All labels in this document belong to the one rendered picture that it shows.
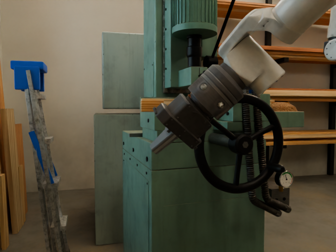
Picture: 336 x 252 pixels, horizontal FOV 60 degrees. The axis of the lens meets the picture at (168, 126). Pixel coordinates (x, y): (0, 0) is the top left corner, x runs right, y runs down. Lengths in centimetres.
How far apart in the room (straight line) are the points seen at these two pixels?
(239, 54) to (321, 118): 397
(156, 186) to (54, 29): 279
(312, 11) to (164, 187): 68
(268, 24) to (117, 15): 310
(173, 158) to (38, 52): 273
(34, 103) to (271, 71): 132
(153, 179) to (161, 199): 7
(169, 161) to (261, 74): 51
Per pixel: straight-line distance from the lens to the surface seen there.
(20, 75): 170
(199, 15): 113
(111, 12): 357
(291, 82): 421
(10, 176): 240
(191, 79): 111
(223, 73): 55
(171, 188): 99
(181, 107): 55
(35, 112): 166
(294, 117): 121
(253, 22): 54
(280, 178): 112
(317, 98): 379
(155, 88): 130
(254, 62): 56
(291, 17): 52
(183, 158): 98
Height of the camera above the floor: 91
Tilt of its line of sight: 3 degrees down
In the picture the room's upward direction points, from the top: straight up
